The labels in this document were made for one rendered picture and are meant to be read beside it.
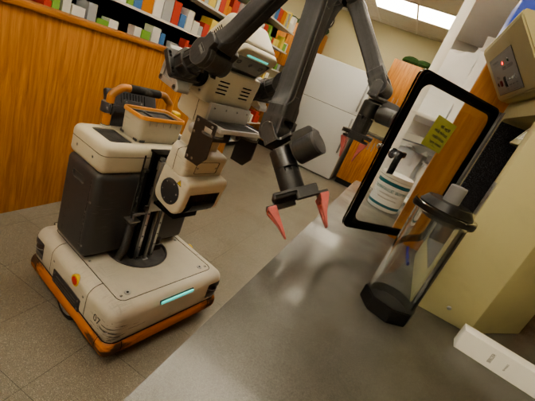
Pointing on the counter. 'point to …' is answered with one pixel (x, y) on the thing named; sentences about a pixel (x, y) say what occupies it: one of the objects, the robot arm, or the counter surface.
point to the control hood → (524, 22)
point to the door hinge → (480, 148)
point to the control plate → (506, 72)
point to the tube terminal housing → (496, 248)
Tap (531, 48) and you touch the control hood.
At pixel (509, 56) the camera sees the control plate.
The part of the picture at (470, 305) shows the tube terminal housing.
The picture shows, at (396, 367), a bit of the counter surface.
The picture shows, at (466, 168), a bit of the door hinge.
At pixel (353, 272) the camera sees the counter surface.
